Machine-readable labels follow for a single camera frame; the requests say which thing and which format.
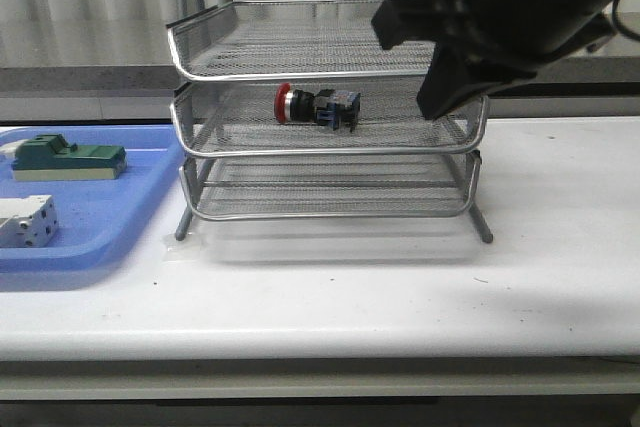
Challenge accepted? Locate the grey metal rack frame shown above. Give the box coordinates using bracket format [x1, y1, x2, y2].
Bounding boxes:
[175, 0, 493, 242]

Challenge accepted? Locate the silver top mesh tray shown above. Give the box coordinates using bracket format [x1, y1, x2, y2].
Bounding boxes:
[167, 0, 435, 82]

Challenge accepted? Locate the clear tape patch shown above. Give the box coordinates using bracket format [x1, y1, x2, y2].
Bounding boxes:
[162, 232, 207, 262]

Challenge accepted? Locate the black cable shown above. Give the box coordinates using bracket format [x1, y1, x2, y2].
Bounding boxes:
[610, 0, 640, 42]

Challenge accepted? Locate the blue plastic tray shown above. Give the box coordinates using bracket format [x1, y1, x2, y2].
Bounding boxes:
[1, 124, 183, 275]

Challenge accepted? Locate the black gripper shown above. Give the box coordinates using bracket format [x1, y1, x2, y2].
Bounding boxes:
[371, 0, 618, 120]

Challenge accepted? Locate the red emergency stop button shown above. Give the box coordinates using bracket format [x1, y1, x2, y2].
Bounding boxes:
[273, 83, 361, 132]

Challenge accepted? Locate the green electrical component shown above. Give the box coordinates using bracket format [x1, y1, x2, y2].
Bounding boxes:
[12, 134, 127, 181]

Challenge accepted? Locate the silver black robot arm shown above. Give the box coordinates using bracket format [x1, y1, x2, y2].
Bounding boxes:
[371, 0, 616, 120]

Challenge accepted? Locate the white terminal block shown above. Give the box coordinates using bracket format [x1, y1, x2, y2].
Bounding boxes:
[1, 195, 59, 248]

